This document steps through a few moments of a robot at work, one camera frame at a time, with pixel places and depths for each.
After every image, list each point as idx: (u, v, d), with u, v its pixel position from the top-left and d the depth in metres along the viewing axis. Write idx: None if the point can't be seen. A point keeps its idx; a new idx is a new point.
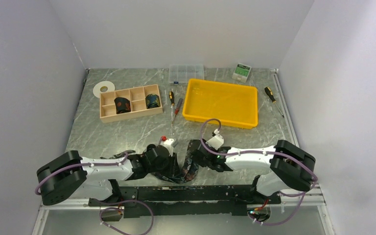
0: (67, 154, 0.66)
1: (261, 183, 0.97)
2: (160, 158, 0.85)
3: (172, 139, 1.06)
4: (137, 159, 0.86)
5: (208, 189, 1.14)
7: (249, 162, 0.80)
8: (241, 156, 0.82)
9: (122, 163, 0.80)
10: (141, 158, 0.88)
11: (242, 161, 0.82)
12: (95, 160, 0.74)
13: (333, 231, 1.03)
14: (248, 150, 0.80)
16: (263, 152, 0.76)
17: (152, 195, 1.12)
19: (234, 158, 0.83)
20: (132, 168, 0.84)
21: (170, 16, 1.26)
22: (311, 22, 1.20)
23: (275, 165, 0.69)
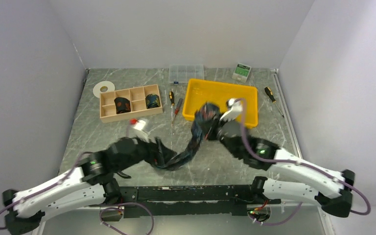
0: (5, 194, 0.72)
1: (270, 188, 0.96)
2: (118, 156, 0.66)
3: None
4: (93, 161, 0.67)
5: (208, 189, 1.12)
7: (302, 176, 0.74)
8: (299, 168, 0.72)
9: (61, 181, 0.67)
10: (100, 157, 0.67)
11: (293, 173, 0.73)
12: (32, 190, 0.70)
13: (333, 231, 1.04)
14: (309, 166, 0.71)
16: (334, 178, 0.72)
17: (152, 195, 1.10)
19: (288, 166, 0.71)
20: (82, 178, 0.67)
21: (170, 15, 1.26)
22: (311, 21, 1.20)
23: (343, 199, 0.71)
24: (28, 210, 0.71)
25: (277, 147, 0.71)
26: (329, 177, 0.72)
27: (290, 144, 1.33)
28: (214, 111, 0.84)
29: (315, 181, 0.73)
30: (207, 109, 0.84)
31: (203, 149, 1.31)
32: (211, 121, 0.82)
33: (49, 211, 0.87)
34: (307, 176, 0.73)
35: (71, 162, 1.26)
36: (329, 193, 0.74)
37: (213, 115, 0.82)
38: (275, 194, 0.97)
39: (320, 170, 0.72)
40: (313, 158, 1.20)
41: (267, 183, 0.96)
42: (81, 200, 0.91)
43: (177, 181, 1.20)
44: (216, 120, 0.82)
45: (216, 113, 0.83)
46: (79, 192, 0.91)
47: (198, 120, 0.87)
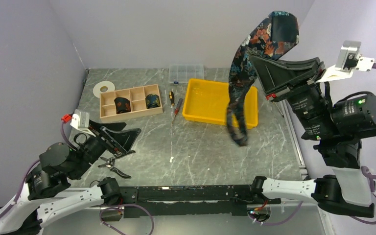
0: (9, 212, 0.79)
1: (270, 187, 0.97)
2: (47, 169, 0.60)
3: (78, 115, 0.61)
4: (35, 175, 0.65)
5: (208, 189, 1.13)
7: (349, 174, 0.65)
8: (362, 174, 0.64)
9: (14, 202, 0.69)
10: (37, 171, 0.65)
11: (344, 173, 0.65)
12: None
13: (332, 231, 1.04)
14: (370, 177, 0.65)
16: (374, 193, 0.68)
17: (153, 195, 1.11)
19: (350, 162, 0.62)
20: (29, 195, 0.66)
21: (171, 15, 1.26)
22: (311, 22, 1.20)
23: (368, 209, 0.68)
24: (8, 227, 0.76)
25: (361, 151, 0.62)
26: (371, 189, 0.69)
27: (290, 144, 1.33)
28: (287, 38, 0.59)
29: (360, 187, 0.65)
30: (273, 38, 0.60)
31: (203, 149, 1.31)
32: (297, 87, 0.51)
33: (46, 217, 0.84)
34: (363, 186, 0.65)
35: None
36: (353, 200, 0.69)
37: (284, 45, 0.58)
38: (274, 194, 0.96)
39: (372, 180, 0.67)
40: (313, 158, 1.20)
41: (267, 182, 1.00)
42: (80, 203, 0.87)
43: (177, 181, 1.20)
44: (305, 82, 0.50)
45: (289, 45, 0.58)
46: (75, 197, 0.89)
47: (257, 51, 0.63)
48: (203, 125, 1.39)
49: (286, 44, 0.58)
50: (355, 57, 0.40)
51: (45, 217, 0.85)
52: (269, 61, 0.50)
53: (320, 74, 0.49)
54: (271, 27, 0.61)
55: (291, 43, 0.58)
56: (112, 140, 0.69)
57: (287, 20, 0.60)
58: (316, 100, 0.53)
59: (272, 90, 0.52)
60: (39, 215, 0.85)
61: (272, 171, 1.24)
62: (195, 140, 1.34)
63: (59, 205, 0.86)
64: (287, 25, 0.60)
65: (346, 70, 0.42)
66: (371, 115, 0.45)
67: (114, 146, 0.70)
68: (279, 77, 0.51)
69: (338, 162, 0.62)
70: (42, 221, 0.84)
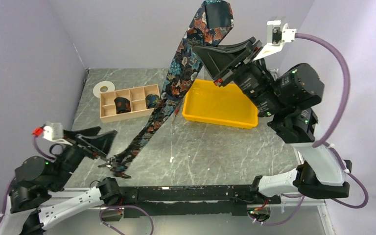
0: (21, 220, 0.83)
1: (264, 183, 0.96)
2: (24, 184, 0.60)
3: (50, 127, 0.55)
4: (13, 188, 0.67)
5: (208, 189, 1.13)
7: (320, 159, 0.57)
8: (327, 151, 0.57)
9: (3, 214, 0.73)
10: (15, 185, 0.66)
11: (311, 154, 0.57)
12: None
13: (333, 231, 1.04)
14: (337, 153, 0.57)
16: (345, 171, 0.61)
17: (152, 195, 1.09)
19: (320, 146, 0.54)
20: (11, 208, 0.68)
21: (170, 15, 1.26)
22: (310, 22, 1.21)
23: (343, 190, 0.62)
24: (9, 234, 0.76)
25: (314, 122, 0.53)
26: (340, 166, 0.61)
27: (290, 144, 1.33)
28: (223, 24, 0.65)
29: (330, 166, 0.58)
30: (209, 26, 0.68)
31: (203, 149, 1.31)
32: (237, 68, 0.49)
33: (48, 221, 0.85)
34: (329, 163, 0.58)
35: None
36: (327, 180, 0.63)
37: (220, 30, 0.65)
38: (269, 190, 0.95)
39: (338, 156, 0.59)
40: None
41: (261, 180, 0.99)
42: (82, 205, 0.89)
43: (177, 181, 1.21)
44: (241, 61, 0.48)
45: (223, 30, 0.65)
46: (76, 200, 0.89)
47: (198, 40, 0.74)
48: (203, 125, 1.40)
49: (222, 29, 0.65)
50: (280, 30, 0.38)
51: (46, 221, 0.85)
52: (209, 49, 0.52)
53: (256, 53, 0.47)
54: (206, 15, 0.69)
55: (225, 28, 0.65)
56: (88, 146, 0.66)
57: (222, 5, 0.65)
58: (259, 76, 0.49)
59: (218, 75, 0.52)
60: (40, 219, 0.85)
61: (272, 171, 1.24)
62: (195, 140, 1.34)
63: (60, 208, 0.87)
64: (222, 8, 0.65)
65: (275, 44, 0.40)
66: (302, 83, 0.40)
67: (93, 152, 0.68)
68: (222, 62, 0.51)
69: (288, 137, 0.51)
70: (44, 224, 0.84)
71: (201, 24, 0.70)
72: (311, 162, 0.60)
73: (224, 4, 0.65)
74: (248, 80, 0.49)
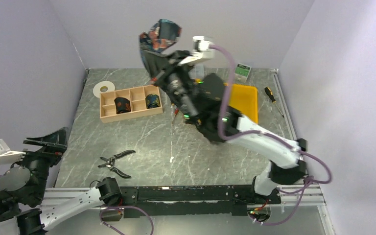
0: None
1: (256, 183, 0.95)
2: (3, 195, 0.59)
3: None
4: None
5: (208, 189, 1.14)
7: (263, 148, 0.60)
8: (262, 141, 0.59)
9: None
10: None
11: (251, 145, 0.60)
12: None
13: (332, 231, 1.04)
14: (274, 137, 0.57)
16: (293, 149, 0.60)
17: (153, 195, 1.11)
19: (253, 137, 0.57)
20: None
21: (170, 15, 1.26)
22: (310, 22, 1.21)
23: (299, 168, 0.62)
24: None
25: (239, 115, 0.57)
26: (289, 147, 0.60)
27: None
28: (169, 36, 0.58)
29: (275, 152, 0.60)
30: (158, 36, 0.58)
31: (203, 149, 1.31)
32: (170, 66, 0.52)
33: (48, 222, 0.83)
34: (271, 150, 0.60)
35: (71, 162, 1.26)
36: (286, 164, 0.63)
37: (166, 43, 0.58)
38: (264, 190, 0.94)
39: (281, 139, 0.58)
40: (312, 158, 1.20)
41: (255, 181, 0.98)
42: (84, 206, 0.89)
43: (177, 181, 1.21)
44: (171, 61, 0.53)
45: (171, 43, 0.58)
46: (75, 200, 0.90)
47: (144, 44, 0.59)
48: None
49: (168, 42, 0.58)
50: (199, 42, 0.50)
51: (46, 222, 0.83)
52: (153, 52, 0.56)
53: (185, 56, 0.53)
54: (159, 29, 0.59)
55: (171, 40, 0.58)
56: (43, 148, 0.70)
57: (172, 24, 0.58)
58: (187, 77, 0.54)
59: (153, 74, 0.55)
60: (41, 220, 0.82)
61: None
62: (195, 140, 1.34)
63: (59, 209, 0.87)
64: (173, 27, 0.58)
65: (198, 52, 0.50)
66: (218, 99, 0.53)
67: (53, 151, 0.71)
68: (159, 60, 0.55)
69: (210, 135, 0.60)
70: (45, 225, 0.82)
71: (153, 33, 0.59)
72: (259, 150, 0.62)
73: (176, 24, 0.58)
74: (176, 82, 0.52)
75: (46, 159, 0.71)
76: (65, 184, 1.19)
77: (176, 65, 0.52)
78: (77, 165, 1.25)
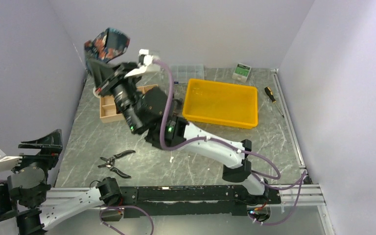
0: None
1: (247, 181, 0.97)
2: (14, 192, 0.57)
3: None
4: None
5: (208, 189, 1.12)
7: (211, 152, 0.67)
8: (210, 146, 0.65)
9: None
10: None
11: (200, 150, 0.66)
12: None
13: (332, 231, 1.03)
14: (218, 141, 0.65)
16: (238, 150, 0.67)
17: (152, 195, 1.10)
19: (199, 143, 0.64)
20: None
21: (171, 15, 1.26)
22: (310, 22, 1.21)
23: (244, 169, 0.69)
24: None
25: (184, 123, 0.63)
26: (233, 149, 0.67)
27: (290, 144, 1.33)
28: (117, 47, 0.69)
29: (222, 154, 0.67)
30: (105, 45, 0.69)
31: None
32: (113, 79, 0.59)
33: (48, 222, 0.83)
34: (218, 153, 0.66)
35: (71, 162, 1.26)
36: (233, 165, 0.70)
37: (112, 52, 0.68)
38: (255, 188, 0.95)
39: (224, 142, 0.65)
40: (312, 158, 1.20)
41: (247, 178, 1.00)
42: (84, 205, 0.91)
43: (177, 181, 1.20)
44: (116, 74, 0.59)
45: (116, 53, 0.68)
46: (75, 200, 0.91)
47: (91, 54, 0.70)
48: (203, 125, 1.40)
49: (115, 51, 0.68)
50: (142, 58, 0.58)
51: (46, 222, 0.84)
52: (100, 62, 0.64)
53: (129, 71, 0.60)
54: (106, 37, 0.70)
55: (118, 51, 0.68)
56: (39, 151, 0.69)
57: (121, 34, 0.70)
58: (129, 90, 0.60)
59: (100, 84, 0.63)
60: (41, 220, 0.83)
61: (272, 171, 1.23)
62: None
63: (59, 209, 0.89)
64: (121, 37, 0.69)
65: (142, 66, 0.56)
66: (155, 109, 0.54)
67: (49, 152, 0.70)
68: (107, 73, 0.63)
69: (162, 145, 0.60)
70: (45, 225, 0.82)
71: (100, 42, 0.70)
72: (208, 154, 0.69)
73: (124, 36, 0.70)
74: (121, 92, 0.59)
75: (44, 161, 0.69)
76: (65, 184, 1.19)
77: (121, 77, 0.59)
78: (77, 165, 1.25)
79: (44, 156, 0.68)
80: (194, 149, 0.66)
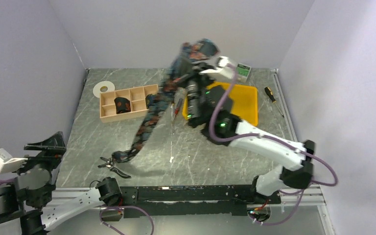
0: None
1: (259, 183, 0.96)
2: (20, 193, 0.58)
3: None
4: None
5: (208, 189, 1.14)
7: (265, 150, 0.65)
8: (262, 143, 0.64)
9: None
10: None
11: (254, 149, 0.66)
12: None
13: (333, 231, 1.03)
14: (272, 139, 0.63)
16: (296, 150, 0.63)
17: (153, 195, 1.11)
19: (250, 139, 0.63)
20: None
21: (171, 15, 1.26)
22: (310, 22, 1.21)
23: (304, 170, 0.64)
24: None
25: (238, 120, 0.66)
26: (291, 147, 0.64)
27: None
28: (207, 54, 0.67)
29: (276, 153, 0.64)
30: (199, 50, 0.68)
31: (203, 149, 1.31)
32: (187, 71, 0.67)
33: (49, 222, 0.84)
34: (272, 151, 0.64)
35: (71, 162, 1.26)
36: (292, 166, 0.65)
37: (201, 56, 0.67)
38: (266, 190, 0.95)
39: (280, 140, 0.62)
40: None
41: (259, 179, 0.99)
42: (85, 205, 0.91)
43: (177, 181, 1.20)
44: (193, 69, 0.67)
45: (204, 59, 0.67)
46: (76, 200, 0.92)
47: (183, 52, 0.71)
48: None
49: (203, 57, 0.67)
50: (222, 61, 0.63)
51: (47, 222, 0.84)
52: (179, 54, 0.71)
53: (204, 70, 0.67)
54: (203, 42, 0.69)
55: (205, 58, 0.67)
56: (43, 152, 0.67)
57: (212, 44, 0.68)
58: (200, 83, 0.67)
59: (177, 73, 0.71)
60: (43, 221, 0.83)
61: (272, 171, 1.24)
62: (195, 140, 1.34)
63: (61, 209, 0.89)
64: (211, 47, 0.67)
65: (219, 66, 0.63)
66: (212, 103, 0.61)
67: (53, 153, 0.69)
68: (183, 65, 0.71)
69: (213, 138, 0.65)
70: (46, 226, 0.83)
71: (195, 46, 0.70)
72: (265, 153, 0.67)
73: (216, 46, 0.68)
74: (193, 85, 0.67)
75: (47, 162, 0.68)
76: (64, 184, 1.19)
77: (197, 72, 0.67)
78: (77, 165, 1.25)
79: (49, 158, 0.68)
80: (248, 146, 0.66)
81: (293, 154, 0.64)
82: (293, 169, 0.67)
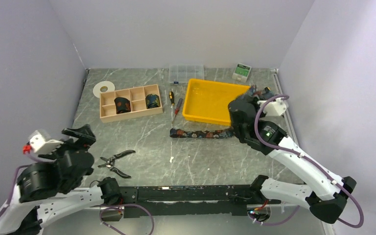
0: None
1: (267, 186, 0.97)
2: (67, 171, 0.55)
3: (34, 136, 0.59)
4: (25, 176, 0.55)
5: (208, 189, 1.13)
7: (301, 170, 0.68)
8: (302, 162, 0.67)
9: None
10: (27, 173, 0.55)
11: (291, 166, 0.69)
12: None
13: (332, 231, 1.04)
14: (311, 162, 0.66)
16: (333, 181, 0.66)
17: (153, 195, 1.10)
19: (290, 155, 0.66)
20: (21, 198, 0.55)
21: (171, 15, 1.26)
22: (310, 22, 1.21)
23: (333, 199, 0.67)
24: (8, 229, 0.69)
25: (283, 134, 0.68)
26: (328, 177, 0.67)
27: None
28: None
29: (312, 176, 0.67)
30: None
31: (203, 149, 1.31)
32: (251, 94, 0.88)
33: (47, 217, 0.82)
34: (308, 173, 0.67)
35: None
36: (324, 194, 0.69)
37: None
38: (272, 194, 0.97)
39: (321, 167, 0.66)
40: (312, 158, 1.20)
41: (266, 181, 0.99)
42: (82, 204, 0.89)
43: (177, 181, 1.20)
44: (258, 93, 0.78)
45: None
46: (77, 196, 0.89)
47: None
48: (203, 125, 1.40)
49: None
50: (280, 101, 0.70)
51: (44, 217, 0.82)
52: None
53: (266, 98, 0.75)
54: None
55: None
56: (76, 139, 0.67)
57: None
58: None
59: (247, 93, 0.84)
60: (39, 216, 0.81)
61: (272, 171, 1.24)
62: (195, 140, 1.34)
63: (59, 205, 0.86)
64: None
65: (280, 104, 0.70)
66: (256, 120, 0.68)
67: (82, 143, 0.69)
68: None
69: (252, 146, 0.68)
70: (42, 221, 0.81)
71: None
72: (298, 174, 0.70)
73: None
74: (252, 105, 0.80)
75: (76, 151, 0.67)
76: None
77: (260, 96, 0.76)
78: None
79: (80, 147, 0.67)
80: (285, 162, 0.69)
81: (328, 183, 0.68)
82: (323, 196, 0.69)
